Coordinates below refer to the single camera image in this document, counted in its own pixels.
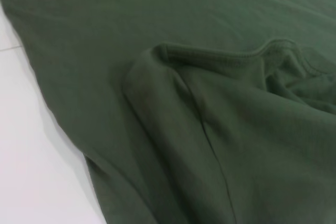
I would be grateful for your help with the dark green FREE t-shirt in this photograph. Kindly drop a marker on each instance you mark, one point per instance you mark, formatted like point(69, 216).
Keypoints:
point(197, 103)

